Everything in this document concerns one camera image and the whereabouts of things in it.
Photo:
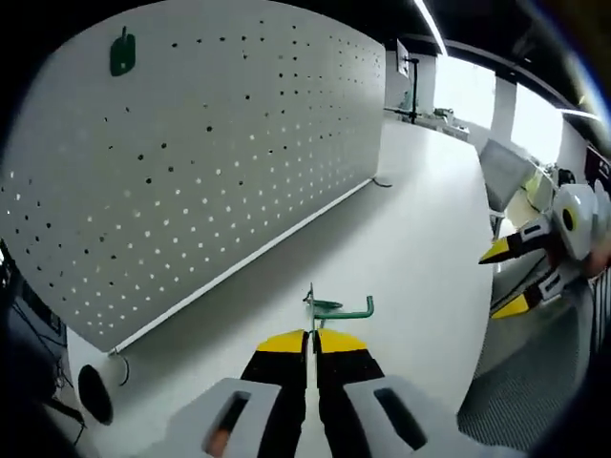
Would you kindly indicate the white perforated mounting plate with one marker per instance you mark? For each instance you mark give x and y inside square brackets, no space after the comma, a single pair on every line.
[215,167]

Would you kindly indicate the framed wall picture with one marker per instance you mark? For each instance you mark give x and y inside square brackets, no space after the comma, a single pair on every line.
[402,57]

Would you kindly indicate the round grey plate foot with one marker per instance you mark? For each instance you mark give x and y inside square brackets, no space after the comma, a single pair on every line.
[382,183]
[125,374]

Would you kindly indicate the black camera stand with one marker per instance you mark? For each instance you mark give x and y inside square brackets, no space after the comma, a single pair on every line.
[415,90]

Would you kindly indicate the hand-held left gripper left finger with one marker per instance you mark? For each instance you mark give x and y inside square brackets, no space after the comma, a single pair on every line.
[267,367]

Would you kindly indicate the pale yellow cloth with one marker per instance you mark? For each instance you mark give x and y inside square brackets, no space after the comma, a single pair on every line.
[532,188]

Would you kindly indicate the black computer mouse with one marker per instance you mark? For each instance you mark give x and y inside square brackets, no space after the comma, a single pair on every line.
[95,393]

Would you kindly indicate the ceiling light strip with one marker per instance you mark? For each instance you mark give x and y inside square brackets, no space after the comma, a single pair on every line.
[429,21]

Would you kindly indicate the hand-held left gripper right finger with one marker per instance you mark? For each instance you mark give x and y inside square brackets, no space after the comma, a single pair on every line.
[348,367]

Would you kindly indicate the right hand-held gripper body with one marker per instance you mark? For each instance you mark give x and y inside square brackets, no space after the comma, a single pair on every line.
[580,224]

